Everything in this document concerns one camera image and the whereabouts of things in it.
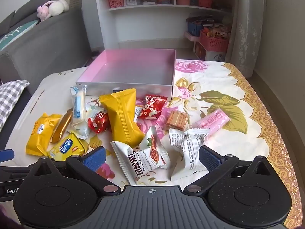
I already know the yellow blue-label cracker pack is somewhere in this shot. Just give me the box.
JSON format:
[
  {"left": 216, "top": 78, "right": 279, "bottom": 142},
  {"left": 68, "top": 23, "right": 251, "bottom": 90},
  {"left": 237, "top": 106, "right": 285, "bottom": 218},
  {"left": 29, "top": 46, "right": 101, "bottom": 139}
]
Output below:
[{"left": 47, "top": 133, "right": 88, "bottom": 161}]

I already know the white text-printed snack pack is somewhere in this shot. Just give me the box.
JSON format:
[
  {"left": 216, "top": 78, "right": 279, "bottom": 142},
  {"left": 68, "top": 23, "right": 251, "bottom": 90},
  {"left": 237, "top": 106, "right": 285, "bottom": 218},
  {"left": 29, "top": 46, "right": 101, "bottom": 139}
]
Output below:
[{"left": 169, "top": 128, "right": 209, "bottom": 181}]

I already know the yellow orange-print snack pack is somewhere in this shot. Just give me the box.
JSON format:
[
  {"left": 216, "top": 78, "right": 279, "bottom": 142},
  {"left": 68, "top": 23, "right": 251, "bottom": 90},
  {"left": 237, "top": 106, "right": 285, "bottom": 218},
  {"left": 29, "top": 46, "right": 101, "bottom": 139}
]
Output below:
[{"left": 25, "top": 113, "right": 62, "bottom": 156}]

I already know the red candy pack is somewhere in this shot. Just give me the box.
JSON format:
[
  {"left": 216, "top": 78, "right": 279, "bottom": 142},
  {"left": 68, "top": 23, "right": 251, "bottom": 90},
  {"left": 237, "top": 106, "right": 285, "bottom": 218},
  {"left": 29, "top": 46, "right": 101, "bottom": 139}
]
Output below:
[
  {"left": 138, "top": 94, "right": 168, "bottom": 120},
  {"left": 88, "top": 111, "right": 110, "bottom": 134}
]

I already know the gold bar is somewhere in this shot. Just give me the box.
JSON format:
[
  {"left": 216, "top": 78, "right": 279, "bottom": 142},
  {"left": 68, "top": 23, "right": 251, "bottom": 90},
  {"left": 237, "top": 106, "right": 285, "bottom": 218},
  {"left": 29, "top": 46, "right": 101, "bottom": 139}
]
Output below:
[{"left": 51, "top": 109, "right": 73, "bottom": 144}]

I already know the pink bar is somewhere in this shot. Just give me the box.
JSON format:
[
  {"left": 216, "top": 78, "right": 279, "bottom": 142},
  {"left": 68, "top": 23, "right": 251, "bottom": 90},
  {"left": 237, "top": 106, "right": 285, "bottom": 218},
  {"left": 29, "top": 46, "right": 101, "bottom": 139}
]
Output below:
[{"left": 191, "top": 109, "right": 230, "bottom": 139}]

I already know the wafer biscuit clear pack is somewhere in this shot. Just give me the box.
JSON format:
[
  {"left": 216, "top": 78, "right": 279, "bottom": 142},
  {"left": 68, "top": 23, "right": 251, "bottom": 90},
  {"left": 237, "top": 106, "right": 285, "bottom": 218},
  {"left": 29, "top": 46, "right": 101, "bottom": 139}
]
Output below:
[{"left": 165, "top": 110, "right": 189, "bottom": 131}]

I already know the white pecan kernel pack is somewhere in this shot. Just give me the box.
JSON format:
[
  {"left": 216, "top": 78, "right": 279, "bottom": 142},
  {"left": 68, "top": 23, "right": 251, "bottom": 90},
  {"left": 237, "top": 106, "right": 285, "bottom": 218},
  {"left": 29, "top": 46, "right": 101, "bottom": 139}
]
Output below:
[{"left": 110, "top": 126, "right": 171, "bottom": 185}]

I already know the large yellow snack pack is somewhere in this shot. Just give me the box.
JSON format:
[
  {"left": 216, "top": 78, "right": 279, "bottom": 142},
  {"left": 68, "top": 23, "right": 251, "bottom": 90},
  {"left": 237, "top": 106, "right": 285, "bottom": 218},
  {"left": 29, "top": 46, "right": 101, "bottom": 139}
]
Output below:
[{"left": 99, "top": 88, "right": 144, "bottom": 147}]

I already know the white blue long snack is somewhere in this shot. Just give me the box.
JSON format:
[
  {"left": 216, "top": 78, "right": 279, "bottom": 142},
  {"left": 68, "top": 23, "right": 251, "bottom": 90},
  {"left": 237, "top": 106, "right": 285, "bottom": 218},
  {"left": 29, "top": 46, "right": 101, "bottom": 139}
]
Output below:
[{"left": 70, "top": 84, "right": 87, "bottom": 125}]

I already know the small silver candy wrapper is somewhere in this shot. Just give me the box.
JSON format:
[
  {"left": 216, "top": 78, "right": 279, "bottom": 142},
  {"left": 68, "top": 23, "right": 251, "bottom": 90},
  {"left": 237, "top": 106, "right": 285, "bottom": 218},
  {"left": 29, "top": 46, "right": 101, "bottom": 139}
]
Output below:
[{"left": 68, "top": 104, "right": 106, "bottom": 139}]

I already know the floral tablecloth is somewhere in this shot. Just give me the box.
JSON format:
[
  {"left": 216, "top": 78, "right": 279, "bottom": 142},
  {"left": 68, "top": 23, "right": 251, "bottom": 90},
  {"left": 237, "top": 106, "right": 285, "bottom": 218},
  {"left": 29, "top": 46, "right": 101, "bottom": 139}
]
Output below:
[{"left": 5, "top": 60, "right": 303, "bottom": 228}]

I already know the grey checkered cloth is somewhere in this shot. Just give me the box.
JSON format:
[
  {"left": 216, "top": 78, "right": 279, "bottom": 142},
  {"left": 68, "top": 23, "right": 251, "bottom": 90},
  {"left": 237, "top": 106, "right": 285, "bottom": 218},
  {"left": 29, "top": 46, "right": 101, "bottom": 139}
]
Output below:
[{"left": 0, "top": 80, "right": 30, "bottom": 130}]

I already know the pink silver cardboard box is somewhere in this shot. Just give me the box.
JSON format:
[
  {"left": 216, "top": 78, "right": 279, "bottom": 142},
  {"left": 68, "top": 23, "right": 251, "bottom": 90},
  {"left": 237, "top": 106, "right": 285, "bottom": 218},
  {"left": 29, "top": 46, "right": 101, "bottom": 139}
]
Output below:
[{"left": 76, "top": 49, "right": 176, "bottom": 100}]

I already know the teal cushion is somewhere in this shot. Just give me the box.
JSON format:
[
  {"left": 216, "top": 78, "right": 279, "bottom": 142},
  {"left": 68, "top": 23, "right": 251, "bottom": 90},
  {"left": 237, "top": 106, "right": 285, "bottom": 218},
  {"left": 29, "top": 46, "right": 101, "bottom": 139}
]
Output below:
[{"left": 0, "top": 20, "right": 39, "bottom": 51}]

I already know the white printed storage box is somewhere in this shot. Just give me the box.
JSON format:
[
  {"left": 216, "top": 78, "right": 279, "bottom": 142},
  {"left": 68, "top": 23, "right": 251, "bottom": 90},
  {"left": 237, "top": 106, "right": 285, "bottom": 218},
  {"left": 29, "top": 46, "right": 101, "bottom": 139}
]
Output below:
[{"left": 193, "top": 42, "right": 225, "bottom": 62}]

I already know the lace curtain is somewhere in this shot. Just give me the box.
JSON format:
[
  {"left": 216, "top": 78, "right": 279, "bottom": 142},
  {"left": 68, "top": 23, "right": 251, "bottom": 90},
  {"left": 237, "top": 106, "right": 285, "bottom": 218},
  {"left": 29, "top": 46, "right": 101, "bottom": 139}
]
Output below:
[{"left": 225, "top": 0, "right": 266, "bottom": 77}]

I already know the pink basket on floor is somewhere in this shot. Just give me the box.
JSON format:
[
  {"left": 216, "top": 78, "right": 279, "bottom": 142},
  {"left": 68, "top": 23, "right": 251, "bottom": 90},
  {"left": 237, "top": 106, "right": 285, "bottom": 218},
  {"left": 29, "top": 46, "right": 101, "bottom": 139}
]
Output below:
[{"left": 199, "top": 30, "right": 229, "bottom": 52}]

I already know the grey sofa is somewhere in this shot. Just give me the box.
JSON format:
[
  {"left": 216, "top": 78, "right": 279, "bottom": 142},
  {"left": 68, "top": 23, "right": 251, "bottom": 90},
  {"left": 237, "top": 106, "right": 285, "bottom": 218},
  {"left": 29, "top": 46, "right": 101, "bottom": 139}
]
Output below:
[{"left": 1, "top": 8, "right": 92, "bottom": 94}]

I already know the blue storage bin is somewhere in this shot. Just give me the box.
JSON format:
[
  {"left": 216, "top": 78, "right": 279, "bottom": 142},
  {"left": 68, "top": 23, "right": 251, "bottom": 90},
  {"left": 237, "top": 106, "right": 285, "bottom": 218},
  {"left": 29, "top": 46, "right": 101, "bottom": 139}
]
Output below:
[{"left": 187, "top": 21, "right": 204, "bottom": 37}]

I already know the white bookshelf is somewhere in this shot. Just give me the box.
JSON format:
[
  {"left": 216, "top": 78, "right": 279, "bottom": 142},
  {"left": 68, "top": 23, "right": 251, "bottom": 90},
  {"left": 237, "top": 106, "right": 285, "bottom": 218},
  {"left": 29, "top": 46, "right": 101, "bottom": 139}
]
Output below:
[{"left": 96, "top": 0, "right": 234, "bottom": 50}]

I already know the pink white plush toy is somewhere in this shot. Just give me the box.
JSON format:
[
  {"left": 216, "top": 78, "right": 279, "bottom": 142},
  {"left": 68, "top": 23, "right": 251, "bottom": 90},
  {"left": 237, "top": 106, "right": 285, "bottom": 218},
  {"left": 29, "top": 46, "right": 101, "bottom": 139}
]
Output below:
[{"left": 37, "top": 0, "right": 69, "bottom": 21}]

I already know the small pink shelf basket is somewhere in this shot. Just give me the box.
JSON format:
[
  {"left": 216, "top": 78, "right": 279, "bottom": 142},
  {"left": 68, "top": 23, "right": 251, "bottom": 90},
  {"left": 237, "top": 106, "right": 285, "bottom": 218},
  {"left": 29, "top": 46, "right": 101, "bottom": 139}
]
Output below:
[{"left": 109, "top": 0, "right": 124, "bottom": 8}]

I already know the red shelf basket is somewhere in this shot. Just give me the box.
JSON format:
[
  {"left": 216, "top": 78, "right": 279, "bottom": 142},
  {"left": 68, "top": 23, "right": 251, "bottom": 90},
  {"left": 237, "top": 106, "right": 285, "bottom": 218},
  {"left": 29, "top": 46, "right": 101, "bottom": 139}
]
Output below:
[{"left": 198, "top": 0, "right": 213, "bottom": 8}]

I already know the white label box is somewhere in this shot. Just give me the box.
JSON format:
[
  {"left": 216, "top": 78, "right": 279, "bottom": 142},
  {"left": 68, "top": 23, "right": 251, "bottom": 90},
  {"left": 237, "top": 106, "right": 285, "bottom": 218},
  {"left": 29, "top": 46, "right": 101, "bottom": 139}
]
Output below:
[{"left": 124, "top": 0, "right": 137, "bottom": 6}]

